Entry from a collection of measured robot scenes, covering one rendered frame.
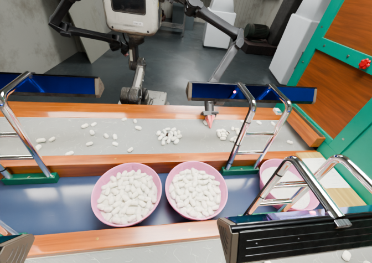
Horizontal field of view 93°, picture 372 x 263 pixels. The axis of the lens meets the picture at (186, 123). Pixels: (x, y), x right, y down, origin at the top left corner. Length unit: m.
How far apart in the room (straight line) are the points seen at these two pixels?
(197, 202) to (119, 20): 1.13
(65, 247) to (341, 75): 1.37
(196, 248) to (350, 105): 0.95
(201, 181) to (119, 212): 0.35
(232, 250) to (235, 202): 0.54
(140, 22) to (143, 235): 1.13
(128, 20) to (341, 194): 1.45
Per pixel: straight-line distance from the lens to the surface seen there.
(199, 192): 0.83
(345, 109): 1.18
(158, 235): 0.71
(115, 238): 0.72
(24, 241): 0.45
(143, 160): 0.86
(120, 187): 0.82
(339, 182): 1.14
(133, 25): 1.30
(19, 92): 0.88
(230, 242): 0.38
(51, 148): 1.07
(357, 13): 1.26
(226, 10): 5.21
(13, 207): 1.02
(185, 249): 0.73
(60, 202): 0.95
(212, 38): 5.24
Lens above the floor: 1.44
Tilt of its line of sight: 39 degrees down
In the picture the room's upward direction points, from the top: 8 degrees clockwise
